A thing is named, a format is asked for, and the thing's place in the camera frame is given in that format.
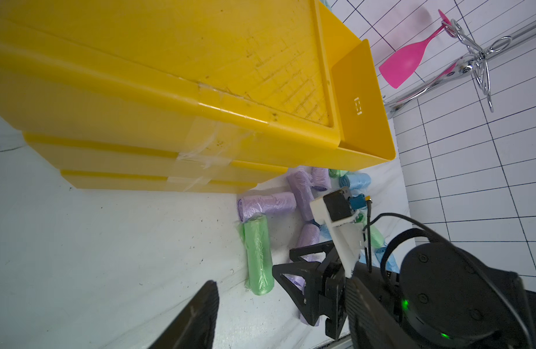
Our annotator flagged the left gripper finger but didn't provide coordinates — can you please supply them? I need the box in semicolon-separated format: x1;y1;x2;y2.
150;280;219;349

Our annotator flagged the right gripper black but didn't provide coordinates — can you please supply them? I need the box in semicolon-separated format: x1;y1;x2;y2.
272;241;347;340

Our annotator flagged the green bag roll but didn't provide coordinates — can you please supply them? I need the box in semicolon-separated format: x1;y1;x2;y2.
356;212;385;251
328;169;348;178
240;215;275;296

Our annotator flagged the green bag roll top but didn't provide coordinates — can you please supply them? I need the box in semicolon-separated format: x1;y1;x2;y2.
328;169;348;178

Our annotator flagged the yellow top drawer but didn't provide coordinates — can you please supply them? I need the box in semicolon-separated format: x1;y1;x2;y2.
232;0;397;172

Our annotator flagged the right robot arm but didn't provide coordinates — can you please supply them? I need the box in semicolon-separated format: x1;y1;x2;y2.
272;222;536;348

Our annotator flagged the yellow drawer cabinet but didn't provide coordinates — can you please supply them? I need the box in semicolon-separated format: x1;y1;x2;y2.
0;0;343;195

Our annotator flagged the blue bag roll centre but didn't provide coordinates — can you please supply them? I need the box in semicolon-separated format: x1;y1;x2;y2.
319;225;333;241

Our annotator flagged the blue bag roll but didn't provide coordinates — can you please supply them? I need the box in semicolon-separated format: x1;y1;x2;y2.
319;225;333;241
359;247;400;273
339;172;372;190

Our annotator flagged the purple bag roll lower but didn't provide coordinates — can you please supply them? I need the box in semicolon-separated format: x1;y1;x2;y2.
289;222;322;293

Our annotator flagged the purple bag roll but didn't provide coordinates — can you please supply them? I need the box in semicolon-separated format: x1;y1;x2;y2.
311;167;331;192
289;222;322;293
287;168;315;222
237;192;297;222

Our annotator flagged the blue bag roll lower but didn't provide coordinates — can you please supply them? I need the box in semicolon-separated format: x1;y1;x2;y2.
359;247;400;273

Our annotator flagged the purple bag roll left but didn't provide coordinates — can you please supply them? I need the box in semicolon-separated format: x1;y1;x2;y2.
237;192;297;222

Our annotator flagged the purple bag roll top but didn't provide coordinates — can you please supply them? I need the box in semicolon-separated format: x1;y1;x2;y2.
311;167;331;192

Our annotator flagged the purple bag roll upper middle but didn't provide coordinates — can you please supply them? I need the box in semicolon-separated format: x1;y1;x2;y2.
287;168;315;222

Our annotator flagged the blue bag roll top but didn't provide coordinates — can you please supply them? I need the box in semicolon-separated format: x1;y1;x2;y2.
339;172;372;190

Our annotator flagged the pink plastic wine glass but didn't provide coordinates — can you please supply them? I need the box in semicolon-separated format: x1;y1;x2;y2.
378;10;451;89

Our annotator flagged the chrome glass rack stand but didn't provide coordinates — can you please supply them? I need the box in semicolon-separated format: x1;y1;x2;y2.
384;19;536;119

